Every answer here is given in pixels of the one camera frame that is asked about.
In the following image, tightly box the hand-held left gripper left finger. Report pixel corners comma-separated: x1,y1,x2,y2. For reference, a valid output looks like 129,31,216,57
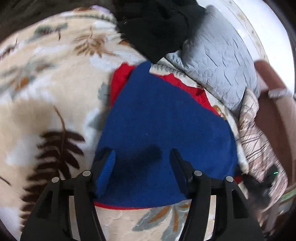
20,148,115,241

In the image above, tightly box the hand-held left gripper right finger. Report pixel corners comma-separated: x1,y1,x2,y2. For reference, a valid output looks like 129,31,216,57
170,149,264,241

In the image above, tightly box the red and blue sweater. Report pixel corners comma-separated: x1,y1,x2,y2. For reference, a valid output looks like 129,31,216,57
94,61,243,210

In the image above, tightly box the beige patterned pillow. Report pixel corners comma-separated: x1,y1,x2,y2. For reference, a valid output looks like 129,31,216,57
238,88,289,230

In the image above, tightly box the brown padded headboard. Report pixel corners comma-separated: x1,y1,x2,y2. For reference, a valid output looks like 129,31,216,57
254,60,296,190

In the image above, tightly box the leaf print fleece blanket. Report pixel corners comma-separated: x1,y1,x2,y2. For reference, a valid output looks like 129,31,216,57
0,6,250,241

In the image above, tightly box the grey quilted pillow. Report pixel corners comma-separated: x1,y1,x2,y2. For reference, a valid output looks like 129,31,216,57
165,5,260,115

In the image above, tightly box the black garment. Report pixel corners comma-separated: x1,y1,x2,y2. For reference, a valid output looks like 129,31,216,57
113,0,206,63

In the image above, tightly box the white strap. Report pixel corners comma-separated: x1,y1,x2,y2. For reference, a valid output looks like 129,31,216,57
268,88,293,99

